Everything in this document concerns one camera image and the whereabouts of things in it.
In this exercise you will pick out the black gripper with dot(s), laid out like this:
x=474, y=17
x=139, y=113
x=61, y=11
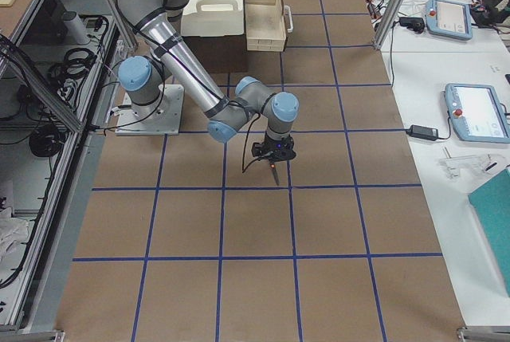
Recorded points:
x=266, y=148

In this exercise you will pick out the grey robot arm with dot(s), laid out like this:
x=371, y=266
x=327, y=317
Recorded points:
x=152, y=20

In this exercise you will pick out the dark brown wooden cabinet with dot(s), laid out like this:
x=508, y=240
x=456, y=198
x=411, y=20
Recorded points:
x=225, y=54

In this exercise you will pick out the black power adapter brick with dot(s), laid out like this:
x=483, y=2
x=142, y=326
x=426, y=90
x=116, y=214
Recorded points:
x=422, y=132

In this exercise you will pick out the white plastic tray box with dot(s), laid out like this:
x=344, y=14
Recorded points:
x=213, y=18

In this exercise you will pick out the near blue teach pendant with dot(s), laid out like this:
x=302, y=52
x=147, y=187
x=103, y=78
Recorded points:
x=476, y=113

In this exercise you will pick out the blue teach pendant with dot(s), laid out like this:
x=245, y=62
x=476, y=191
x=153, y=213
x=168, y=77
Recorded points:
x=448, y=19
x=476, y=113

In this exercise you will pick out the far blue teach pendant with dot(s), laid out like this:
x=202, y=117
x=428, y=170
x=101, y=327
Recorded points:
x=448, y=19

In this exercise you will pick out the grey cylinder speaker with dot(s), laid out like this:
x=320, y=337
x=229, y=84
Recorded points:
x=75, y=27

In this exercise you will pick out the white crumpled cloth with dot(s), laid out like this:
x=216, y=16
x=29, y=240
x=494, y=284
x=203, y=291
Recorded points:
x=14, y=231

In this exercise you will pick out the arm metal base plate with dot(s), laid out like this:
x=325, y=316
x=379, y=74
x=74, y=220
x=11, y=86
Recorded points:
x=158, y=118

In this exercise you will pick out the wooden drawer with white handle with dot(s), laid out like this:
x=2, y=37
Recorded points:
x=267, y=25

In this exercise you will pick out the clear acrylic bracket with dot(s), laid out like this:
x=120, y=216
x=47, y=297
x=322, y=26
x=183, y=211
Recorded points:
x=477, y=165

